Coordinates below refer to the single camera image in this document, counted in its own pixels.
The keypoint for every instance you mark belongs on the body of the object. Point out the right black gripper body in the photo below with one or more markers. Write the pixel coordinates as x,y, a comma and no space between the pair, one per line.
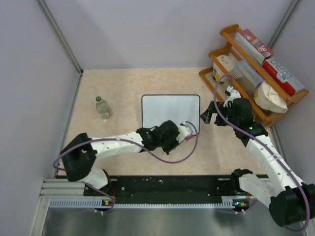
226,111

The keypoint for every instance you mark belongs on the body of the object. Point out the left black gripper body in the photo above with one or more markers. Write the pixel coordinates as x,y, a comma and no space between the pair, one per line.
168,144

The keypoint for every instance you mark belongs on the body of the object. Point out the black framed whiteboard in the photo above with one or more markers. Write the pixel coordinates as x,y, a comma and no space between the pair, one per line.
158,108

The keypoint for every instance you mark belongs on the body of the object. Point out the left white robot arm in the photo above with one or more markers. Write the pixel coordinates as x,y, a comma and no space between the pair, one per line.
79,156

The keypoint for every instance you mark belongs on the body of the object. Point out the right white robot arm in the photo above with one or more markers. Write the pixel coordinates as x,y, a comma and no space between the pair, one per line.
289,199

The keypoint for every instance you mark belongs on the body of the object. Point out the clear plastic container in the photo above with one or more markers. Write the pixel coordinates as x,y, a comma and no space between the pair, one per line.
246,77

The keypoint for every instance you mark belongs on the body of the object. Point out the cream cloth bundle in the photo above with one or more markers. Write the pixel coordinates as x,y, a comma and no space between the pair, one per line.
268,99

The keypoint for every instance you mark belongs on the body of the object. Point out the orange wooden shelf rack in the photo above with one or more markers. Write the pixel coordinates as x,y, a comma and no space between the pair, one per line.
267,118

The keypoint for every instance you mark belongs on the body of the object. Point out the white yellow jar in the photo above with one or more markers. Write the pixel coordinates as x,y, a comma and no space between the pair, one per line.
227,61

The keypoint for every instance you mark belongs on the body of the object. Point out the red white box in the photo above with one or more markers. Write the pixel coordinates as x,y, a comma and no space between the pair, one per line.
289,83

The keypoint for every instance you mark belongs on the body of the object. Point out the clear plastic bottle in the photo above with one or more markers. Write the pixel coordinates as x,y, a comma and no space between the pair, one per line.
103,108

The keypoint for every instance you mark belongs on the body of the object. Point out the red box top shelf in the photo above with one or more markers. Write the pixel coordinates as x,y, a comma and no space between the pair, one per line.
253,46

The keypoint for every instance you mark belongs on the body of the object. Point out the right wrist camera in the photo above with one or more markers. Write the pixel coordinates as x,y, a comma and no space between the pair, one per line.
232,94

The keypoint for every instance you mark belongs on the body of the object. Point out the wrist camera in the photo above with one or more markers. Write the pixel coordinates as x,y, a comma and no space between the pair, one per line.
232,94
185,131

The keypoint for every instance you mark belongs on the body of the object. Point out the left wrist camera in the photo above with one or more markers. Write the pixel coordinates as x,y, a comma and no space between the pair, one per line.
185,131

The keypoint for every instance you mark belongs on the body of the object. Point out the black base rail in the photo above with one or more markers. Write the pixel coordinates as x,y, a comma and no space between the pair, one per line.
192,189

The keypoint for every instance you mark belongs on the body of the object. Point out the grey slotted cable duct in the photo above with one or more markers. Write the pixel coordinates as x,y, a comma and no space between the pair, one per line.
102,204

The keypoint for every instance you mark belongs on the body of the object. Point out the aluminium frame rail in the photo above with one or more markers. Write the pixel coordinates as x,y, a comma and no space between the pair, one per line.
53,188

